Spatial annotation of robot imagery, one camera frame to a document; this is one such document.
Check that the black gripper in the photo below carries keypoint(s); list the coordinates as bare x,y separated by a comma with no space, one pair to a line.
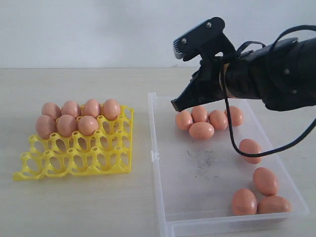
283,80

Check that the yellow plastic egg tray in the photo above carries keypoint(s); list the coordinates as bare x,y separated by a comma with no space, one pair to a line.
107,151

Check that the clear plastic container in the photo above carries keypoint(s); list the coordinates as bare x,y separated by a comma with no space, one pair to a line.
195,180

